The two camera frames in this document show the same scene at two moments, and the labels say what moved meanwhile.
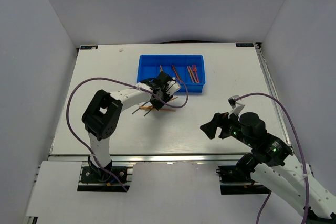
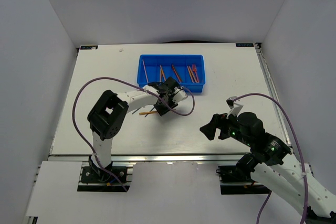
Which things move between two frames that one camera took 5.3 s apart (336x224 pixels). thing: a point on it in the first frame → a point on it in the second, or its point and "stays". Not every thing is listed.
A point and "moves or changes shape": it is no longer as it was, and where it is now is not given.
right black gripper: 222,120 stays
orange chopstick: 152,107 moves or changes shape
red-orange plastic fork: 195,68 stays
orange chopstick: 152,108 → 141,113
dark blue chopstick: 138,109 stays
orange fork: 192,73 stays
